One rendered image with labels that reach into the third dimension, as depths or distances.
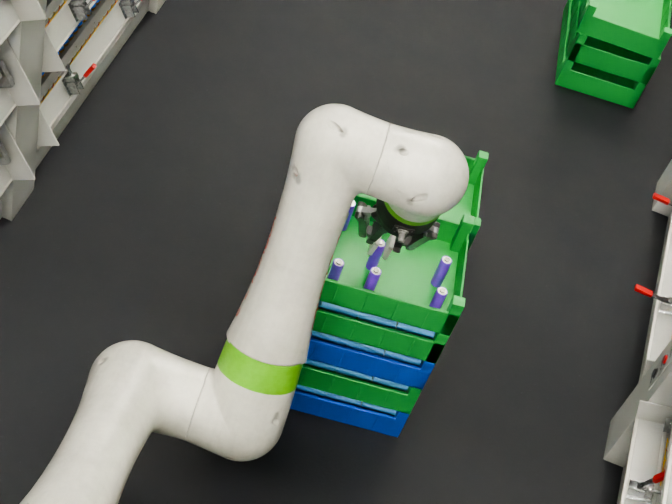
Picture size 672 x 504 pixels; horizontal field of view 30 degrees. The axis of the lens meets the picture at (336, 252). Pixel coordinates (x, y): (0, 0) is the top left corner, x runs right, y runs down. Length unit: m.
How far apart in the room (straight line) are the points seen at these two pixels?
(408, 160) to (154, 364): 0.47
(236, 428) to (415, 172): 0.44
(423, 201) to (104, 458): 0.52
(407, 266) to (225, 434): 0.50
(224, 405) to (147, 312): 0.61
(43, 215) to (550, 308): 1.03
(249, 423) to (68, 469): 0.31
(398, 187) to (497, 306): 0.95
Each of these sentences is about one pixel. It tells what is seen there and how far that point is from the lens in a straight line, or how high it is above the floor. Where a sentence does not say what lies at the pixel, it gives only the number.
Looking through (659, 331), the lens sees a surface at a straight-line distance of 2.44.
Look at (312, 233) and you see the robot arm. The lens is 1.66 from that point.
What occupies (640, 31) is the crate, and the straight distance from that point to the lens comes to 3.07.
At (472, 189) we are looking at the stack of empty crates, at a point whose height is 0.16.
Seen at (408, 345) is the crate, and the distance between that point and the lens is 2.07.
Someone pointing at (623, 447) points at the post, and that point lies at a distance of 2.38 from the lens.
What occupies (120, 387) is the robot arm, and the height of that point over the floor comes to 0.44.
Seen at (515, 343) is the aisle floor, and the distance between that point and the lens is 2.50.
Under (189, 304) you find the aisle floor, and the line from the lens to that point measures 2.36.
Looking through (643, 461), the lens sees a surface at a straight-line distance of 2.25.
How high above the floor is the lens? 1.88
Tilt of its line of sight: 48 degrees down
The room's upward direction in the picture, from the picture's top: 20 degrees clockwise
